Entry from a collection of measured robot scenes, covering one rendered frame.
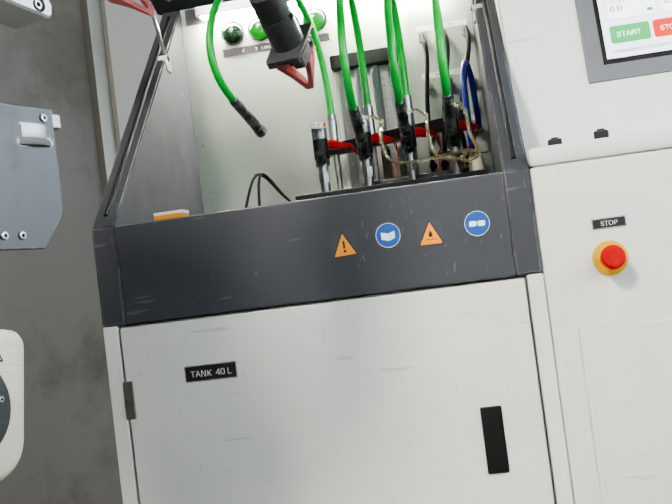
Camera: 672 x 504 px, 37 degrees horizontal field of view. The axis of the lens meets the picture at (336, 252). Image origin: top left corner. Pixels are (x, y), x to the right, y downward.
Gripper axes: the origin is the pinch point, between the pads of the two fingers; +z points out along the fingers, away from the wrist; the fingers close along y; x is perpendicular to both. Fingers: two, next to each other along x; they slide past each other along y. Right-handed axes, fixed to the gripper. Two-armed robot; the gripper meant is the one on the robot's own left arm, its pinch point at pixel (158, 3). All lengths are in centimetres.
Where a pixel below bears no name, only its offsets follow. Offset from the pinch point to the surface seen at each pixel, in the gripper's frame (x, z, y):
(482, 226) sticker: 22, 53, -32
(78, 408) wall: -30, 84, 177
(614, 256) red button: 25, 66, -48
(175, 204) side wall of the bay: 4.5, 29.8, 29.9
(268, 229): 27.9, 33.0, -6.5
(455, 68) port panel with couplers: -39, 54, -11
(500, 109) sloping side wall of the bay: -1, 49, -34
